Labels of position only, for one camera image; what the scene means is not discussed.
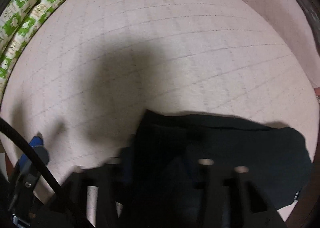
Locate black cable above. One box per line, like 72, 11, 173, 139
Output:
0, 117, 62, 195

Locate black pants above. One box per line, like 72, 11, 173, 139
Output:
85, 111, 312, 227

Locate pink bolster pillow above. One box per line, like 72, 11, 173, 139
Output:
243, 0, 319, 94

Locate green patterned quilt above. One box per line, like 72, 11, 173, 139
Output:
1, 0, 65, 94

